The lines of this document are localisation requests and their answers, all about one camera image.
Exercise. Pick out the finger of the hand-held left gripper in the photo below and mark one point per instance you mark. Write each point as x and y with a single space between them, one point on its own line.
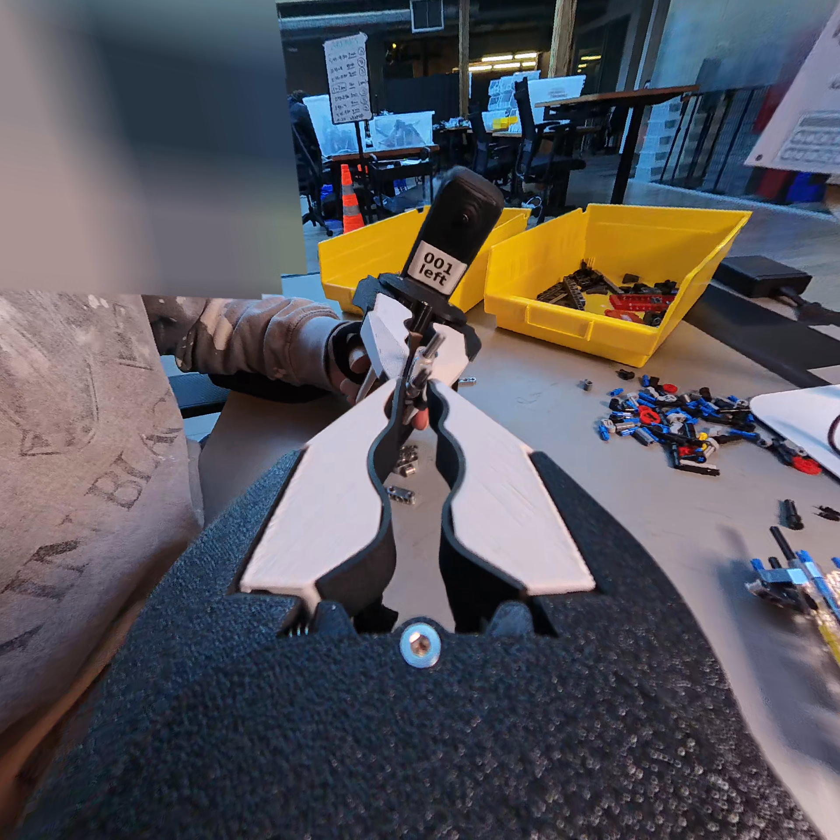
387 334
453 361

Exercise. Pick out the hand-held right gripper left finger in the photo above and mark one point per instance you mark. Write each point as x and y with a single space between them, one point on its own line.
315 525

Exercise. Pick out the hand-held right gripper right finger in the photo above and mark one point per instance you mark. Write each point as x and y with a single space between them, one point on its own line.
518 525

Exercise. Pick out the grey twin axle assembly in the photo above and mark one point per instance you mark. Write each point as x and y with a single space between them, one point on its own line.
420 374

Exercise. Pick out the grey desk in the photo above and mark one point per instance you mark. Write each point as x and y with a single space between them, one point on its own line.
558 472

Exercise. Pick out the person's left hand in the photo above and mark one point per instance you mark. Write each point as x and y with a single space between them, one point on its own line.
358 367

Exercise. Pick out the black office chair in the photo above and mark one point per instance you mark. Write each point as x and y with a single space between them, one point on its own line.
525 118
489 151

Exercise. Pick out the yellow plastic parts bin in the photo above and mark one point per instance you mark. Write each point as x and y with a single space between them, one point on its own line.
558 341
348 262

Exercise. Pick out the grey three-hole thin beam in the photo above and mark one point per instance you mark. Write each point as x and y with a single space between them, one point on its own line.
400 495

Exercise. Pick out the grey toy beam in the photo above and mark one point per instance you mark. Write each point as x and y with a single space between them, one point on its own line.
408 453
403 468

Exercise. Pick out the clear plastic storage box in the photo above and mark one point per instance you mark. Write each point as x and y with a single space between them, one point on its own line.
400 131
318 124

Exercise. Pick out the orange traffic cone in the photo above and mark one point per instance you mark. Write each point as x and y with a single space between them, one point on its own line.
351 203

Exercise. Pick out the heap of black red beams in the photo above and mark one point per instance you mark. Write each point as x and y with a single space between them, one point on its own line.
577 289

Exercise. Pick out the pile of small toy connectors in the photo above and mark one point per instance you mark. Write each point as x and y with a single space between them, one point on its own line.
656 420

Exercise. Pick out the white sign on stand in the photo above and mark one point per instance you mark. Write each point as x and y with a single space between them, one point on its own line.
348 79

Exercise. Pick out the wooden top standing table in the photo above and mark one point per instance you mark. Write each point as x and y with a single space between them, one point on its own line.
617 96

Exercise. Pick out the partly built toy model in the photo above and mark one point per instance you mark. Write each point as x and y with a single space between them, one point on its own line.
781 581

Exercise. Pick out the black power adapter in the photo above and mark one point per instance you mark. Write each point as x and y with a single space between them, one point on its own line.
761 275

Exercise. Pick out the stack of red blue crates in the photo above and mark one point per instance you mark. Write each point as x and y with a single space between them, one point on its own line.
804 187

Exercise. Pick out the white instruction sheet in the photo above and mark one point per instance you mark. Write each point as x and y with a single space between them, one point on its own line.
807 98

